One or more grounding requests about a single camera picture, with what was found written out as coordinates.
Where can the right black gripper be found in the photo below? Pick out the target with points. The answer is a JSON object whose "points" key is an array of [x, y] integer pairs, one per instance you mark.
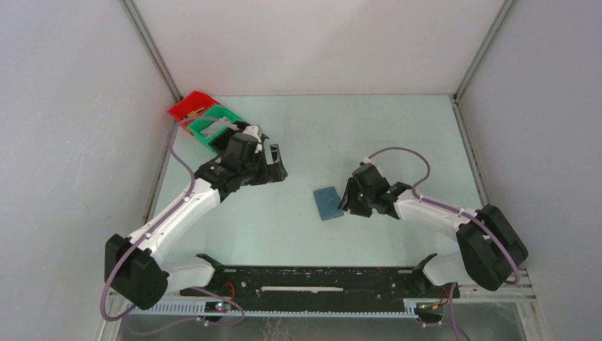
{"points": [[349, 202]]}

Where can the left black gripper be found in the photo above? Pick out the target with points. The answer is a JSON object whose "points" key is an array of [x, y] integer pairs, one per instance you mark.
{"points": [[275, 172]]}

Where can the blue card holder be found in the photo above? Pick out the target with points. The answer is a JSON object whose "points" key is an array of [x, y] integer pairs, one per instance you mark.
{"points": [[328, 201]]}

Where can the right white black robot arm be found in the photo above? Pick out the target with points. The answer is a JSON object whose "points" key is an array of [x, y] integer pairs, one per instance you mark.
{"points": [[490, 250]]}

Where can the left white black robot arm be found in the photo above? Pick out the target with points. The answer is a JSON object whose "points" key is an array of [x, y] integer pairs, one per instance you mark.
{"points": [[136, 266]]}

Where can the grey card in green bin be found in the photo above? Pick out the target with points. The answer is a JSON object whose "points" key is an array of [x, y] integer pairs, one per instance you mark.
{"points": [[216, 127]]}

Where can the orange card in red bin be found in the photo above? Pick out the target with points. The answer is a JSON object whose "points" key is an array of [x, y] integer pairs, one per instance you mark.
{"points": [[195, 113]]}

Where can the black plastic bin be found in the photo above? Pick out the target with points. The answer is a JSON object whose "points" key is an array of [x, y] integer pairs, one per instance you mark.
{"points": [[233, 144]]}

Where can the green plastic bin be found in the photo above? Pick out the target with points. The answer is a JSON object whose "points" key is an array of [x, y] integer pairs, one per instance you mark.
{"points": [[218, 111]]}

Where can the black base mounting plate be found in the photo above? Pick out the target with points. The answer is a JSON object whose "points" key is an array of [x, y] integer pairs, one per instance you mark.
{"points": [[324, 288]]}

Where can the red plastic bin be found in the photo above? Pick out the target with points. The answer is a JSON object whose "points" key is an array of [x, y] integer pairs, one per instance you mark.
{"points": [[194, 100]]}

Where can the grey slotted cable duct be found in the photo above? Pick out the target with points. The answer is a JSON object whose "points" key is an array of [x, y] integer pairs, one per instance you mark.
{"points": [[202, 308]]}

